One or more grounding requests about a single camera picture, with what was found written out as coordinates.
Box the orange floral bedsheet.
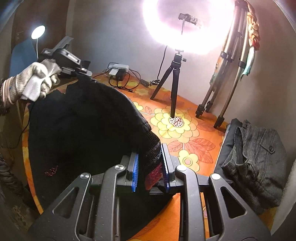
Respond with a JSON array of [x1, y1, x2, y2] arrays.
[[21, 73, 277, 241]]

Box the small black tripod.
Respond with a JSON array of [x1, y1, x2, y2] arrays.
[[150, 50, 187, 118]]

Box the blue chair back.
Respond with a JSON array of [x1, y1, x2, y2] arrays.
[[9, 39, 37, 77]]

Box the black power cable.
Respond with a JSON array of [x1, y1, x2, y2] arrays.
[[97, 45, 168, 93]]

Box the black power adapter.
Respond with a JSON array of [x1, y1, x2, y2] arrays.
[[115, 69, 126, 81]]

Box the white knit gloved left hand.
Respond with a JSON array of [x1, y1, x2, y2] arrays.
[[1, 59, 61, 109]]

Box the grey folded garment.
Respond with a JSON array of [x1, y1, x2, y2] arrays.
[[214, 118, 287, 214]]

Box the small white desk lamp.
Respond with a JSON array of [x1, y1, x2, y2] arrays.
[[31, 25, 46, 58]]

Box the large silver tripod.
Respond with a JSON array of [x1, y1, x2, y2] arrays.
[[196, 1, 249, 128]]

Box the black pants with red waistband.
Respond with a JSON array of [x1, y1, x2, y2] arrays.
[[28, 73, 175, 241]]

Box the white power strip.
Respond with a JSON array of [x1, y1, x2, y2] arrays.
[[107, 63, 130, 76]]

